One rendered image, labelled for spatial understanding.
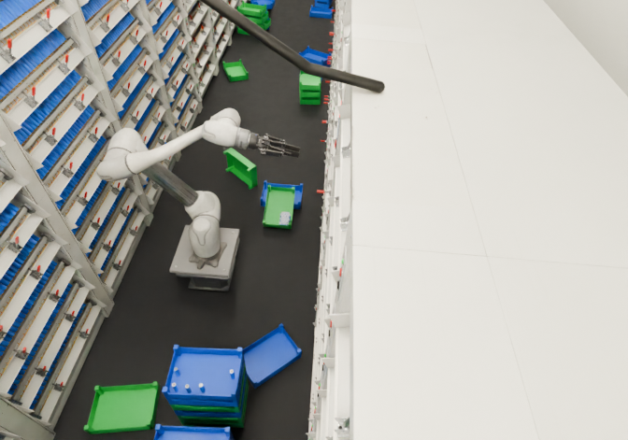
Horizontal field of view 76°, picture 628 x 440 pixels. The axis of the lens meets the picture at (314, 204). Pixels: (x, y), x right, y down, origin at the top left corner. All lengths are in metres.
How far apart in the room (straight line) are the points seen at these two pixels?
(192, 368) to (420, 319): 1.55
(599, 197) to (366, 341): 0.51
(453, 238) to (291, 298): 2.00
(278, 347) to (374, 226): 1.86
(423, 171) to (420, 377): 0.37
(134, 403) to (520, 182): 2.13
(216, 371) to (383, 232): 1.47
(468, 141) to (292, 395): 1.79
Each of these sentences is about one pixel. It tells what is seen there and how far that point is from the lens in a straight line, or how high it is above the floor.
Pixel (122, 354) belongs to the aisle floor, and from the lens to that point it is 2.59.
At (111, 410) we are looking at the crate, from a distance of 2.49.
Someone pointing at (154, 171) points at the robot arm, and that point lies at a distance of 2.29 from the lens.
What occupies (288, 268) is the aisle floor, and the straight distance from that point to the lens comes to 2.71.
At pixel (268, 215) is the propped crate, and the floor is 0.03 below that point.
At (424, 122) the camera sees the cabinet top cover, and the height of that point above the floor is 1.76.
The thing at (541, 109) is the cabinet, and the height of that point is 1.76.
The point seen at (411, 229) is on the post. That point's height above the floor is 1.76.
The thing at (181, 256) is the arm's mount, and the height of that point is 0.22.
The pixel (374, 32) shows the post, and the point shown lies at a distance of 1.22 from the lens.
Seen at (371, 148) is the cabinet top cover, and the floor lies 1.76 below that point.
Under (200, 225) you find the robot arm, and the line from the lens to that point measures 2.33.
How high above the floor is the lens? 2.24
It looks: 47 degrees down
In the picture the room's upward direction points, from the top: 5 degrees clockwise
